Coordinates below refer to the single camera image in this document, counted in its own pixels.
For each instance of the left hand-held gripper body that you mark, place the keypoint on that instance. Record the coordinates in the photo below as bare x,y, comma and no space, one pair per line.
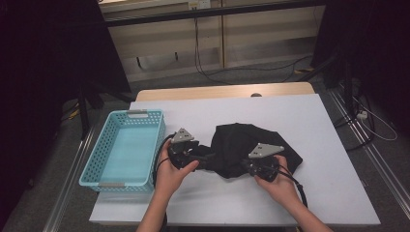
182,137

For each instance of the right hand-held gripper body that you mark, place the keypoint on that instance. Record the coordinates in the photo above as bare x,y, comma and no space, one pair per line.
264,150

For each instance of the black pants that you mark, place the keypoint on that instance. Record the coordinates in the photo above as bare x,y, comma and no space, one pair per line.
235,145

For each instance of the light blue plastic basket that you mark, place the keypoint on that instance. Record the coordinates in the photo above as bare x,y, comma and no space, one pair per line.
129,154

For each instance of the person's left hand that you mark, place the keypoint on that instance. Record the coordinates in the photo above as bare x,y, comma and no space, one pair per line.
169,180

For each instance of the person's right hand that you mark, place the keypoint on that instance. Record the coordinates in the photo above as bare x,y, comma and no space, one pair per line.
282,190

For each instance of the white table mat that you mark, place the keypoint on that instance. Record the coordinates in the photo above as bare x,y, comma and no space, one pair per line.
225,206

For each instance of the grey table grommet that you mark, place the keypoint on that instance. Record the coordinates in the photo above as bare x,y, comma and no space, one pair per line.
256,95

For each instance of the yellow floor tape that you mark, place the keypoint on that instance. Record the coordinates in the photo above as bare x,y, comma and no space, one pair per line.
304,69

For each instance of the black metal stand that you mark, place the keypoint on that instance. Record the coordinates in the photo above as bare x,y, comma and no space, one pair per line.
84,112
347,83

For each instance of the white power plug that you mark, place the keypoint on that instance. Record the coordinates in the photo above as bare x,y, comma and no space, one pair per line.
362,115

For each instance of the black metal bar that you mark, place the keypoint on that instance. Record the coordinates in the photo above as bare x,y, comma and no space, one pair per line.
209,13

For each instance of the black curtain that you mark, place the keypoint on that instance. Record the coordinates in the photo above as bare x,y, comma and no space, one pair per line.
380,48
38,64

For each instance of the aluminium floor rail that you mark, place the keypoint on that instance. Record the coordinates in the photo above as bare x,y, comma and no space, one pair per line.
69,180
388,175

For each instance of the white wall socket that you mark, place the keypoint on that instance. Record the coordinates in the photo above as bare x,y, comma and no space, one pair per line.
199,4

